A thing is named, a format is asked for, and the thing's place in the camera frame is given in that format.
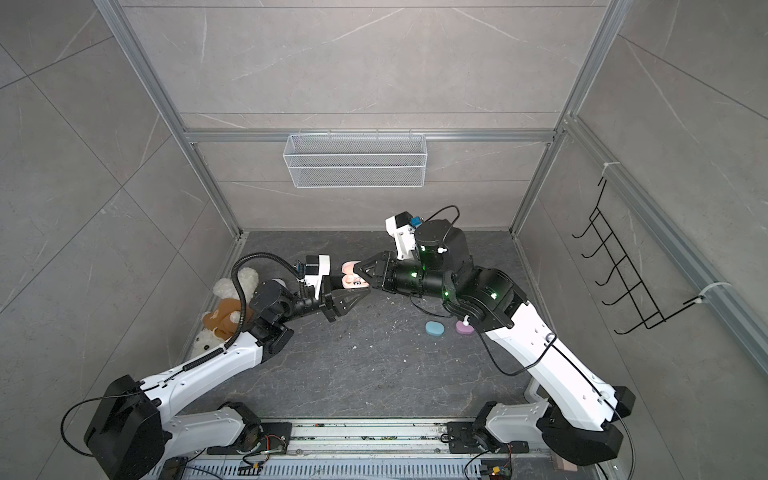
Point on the slotted cable duct rail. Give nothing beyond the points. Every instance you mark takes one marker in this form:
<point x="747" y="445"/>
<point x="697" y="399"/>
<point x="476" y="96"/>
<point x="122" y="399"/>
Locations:
<point x="388" y="448"/>

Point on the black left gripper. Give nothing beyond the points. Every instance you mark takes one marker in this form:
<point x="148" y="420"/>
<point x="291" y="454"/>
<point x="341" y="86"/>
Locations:
<point x="330" y="304"/>

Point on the peach earbud charging case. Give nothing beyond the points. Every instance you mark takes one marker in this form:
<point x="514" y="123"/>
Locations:
<point x="350" y="279"/>

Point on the plush bunny brown hoodie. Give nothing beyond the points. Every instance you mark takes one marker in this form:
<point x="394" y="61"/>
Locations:
<point x="221" y="322"/>

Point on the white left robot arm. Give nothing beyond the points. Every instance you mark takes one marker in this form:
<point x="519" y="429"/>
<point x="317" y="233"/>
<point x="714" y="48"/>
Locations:
<point x="139" y="423"/>

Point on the pink block beside rail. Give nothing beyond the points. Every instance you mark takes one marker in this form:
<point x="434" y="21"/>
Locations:
<point x="564" y="465"/>

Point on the white wire mesh basket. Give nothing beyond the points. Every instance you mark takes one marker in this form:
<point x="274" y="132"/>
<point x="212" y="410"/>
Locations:
<point x="356" y="160"/>

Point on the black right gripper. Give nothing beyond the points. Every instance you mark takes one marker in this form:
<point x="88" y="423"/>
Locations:
<point x="386" y="275"/>

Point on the pink earbud charging case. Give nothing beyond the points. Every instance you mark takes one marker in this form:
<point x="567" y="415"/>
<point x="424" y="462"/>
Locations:
<point x="464" y="328"/>

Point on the black wall hook rack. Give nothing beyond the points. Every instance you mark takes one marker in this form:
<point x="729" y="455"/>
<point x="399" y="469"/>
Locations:
<point x="624" y="269"/>

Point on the teal earbud charging case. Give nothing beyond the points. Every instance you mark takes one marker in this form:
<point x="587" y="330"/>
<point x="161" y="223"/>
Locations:
<point x="434" y="328"/>

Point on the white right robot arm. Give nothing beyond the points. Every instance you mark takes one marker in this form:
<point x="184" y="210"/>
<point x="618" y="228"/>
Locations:
<point x="581" y="416"/>

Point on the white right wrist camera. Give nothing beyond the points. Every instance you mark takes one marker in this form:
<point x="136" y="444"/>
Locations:
<point x="401" y="227"/>

